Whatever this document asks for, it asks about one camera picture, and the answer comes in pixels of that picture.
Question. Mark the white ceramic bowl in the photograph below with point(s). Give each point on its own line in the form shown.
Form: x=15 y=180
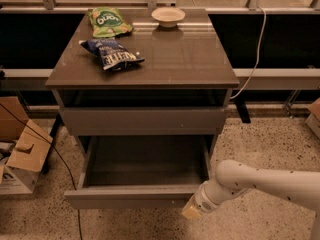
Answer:
x=168 y=16

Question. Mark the grey drawer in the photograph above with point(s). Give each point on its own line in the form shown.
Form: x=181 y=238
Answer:
x=143 y=121
x=141 y=171

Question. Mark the open cardboard box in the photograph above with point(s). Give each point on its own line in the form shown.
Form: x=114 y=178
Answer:
x=24 y=148

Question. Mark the cardboard box at right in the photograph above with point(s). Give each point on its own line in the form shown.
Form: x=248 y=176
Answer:
x=313 y=120

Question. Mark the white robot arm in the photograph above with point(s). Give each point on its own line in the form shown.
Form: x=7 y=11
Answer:
x=232 y=179

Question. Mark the blue Kettle chip bag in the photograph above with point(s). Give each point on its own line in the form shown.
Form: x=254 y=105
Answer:
x=112 y=54

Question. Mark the closed grey top drawer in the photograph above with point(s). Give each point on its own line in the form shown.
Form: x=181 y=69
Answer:
x=143 y=121

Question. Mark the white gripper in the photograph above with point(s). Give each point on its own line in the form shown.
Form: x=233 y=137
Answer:
x=202 y=200

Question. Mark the green chip bag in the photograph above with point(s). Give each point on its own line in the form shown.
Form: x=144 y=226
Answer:
x=108 y=22

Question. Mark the grey drawer cabinet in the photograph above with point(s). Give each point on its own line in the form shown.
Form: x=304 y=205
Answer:
x=184 y=67

